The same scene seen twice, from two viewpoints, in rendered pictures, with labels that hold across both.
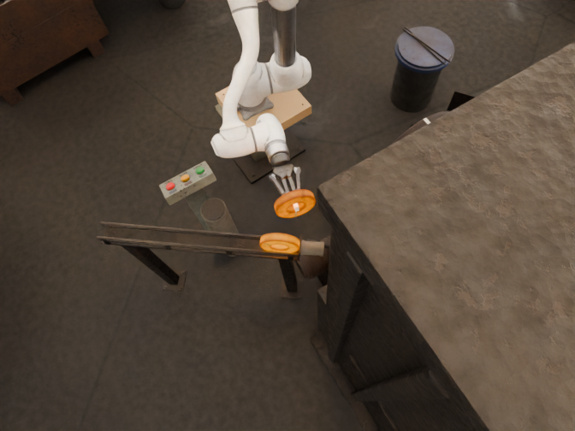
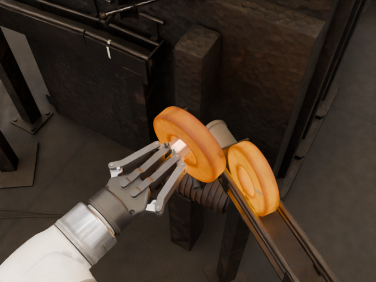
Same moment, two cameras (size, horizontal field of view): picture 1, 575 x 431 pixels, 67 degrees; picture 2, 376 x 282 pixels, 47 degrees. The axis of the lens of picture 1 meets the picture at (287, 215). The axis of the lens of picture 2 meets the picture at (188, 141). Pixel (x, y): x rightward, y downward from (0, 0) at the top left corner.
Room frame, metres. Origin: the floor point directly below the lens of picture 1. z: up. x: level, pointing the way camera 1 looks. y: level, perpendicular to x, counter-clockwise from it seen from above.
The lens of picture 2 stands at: (0.96, 0.30, 1.48)
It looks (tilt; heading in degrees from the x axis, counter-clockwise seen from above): 56 degrees down; 231
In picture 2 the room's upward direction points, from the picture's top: straight up
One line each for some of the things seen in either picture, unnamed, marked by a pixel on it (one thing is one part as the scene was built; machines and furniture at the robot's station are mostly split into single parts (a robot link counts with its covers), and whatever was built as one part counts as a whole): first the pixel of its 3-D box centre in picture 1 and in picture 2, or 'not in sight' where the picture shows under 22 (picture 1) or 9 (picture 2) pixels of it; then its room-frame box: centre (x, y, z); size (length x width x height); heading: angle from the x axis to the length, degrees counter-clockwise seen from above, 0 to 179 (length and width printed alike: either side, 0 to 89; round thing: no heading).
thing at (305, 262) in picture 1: (321, 269); (198, 208); (0.58, -0.12, 0.27); 0.22 x 0.13 x 0.53; 112
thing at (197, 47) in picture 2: not in sight; (197, 74); (0.48, -0.26, 0.68); 0.11 x 0.08 x 0.24; 22
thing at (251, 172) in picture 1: (257, 130); not in sight; (1.52, 0.09, 0.16); 0.40 x 0.40 x 0.31; 25
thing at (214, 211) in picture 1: (224, 229); not in sight; (0.88, 0.33, 0.26); 0.12 x 0.12 x 0.52
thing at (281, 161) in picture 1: (282, 168); (122, 200); (0.85, -0.01, 0.84); 0.09 x 0.08 x 0.07; 8
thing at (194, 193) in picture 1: (201, 205); not in sight; (1.01, 0.43, 0.31); 0.24 x 0.16 x 0.62; 112
